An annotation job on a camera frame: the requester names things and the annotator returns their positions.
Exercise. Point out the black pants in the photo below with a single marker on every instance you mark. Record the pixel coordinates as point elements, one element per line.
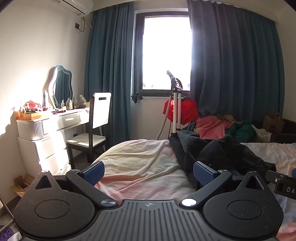
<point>222,150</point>

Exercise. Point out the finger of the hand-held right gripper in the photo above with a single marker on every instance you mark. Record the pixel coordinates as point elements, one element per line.
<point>294,173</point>

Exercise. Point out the tan cloth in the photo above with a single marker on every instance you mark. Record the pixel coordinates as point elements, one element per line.
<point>229,118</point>

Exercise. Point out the grey blue curtain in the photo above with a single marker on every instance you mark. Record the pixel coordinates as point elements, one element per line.
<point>231,58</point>

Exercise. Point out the white ribbed drawer unit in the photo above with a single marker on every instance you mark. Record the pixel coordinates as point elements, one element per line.
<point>32,131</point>

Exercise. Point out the dark framed window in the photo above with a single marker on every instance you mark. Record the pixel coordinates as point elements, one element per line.
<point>166,51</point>

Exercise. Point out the purple studded mat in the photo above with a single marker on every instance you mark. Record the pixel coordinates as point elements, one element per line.
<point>4,233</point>

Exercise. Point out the white dressing table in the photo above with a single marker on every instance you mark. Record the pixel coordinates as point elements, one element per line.
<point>69,118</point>

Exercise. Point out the white and black chair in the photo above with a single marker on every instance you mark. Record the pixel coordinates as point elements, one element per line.
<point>101,111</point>

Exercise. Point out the pink cloth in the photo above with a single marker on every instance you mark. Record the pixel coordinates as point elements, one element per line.
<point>212,129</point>

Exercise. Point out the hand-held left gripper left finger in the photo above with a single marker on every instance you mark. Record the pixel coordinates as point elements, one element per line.
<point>93,173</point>

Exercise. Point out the red bag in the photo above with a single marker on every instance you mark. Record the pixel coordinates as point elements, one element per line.
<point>30,103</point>

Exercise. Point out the wavy framed mirror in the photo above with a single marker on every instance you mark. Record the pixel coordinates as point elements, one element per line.
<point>62,85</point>

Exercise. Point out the orange flat box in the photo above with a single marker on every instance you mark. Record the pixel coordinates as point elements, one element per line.
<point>29,116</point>

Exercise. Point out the red cloth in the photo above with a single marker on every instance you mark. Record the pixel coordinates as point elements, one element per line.
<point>188,111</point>

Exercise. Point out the wall socket with plug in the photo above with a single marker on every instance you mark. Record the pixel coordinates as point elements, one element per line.
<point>78,25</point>

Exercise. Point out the brown paper bag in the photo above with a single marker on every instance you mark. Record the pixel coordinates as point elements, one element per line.
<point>274,124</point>

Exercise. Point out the teal curtain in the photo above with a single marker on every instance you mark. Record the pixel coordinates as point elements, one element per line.
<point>108,69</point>

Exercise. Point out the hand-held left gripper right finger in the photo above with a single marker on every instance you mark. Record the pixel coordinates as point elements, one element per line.
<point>204,173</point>

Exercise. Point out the garment steamer stand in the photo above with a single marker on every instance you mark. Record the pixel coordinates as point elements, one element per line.
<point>178,104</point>

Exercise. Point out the row of cosmetic bottles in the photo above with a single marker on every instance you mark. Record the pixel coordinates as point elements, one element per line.
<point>71,104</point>

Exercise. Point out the clear spray bottle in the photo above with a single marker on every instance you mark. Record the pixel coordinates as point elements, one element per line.
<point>45,99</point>

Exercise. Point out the white air conditioner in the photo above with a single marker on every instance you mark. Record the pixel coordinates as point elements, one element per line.
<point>74,4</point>

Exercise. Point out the bed with pale pink sheet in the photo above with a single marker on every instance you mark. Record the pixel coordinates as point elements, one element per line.
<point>143,166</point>

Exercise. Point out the cardboard box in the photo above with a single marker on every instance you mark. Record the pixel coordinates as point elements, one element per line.
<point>22,185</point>

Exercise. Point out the white plastic bag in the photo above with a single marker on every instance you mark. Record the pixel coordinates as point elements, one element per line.
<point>262,135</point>

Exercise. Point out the dark armchair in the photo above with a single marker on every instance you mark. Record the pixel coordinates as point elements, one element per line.
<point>288,132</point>

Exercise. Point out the green cloth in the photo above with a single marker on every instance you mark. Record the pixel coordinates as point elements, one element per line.
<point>240,132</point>

